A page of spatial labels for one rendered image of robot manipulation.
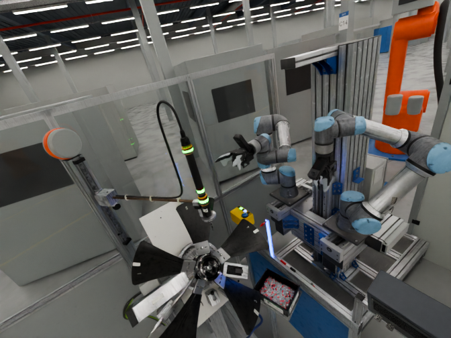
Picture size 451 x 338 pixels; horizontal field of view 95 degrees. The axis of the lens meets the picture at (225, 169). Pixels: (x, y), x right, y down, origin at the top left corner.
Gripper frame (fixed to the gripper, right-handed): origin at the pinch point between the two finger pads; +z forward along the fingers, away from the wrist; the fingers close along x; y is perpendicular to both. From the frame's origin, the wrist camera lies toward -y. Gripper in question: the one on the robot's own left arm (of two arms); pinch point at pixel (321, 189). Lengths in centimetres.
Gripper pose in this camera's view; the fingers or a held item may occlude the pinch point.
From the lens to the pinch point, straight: 112.7
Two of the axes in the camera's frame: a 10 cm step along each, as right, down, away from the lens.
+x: -5.7, -2.7, 7.7
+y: 7.9, -4.2, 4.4
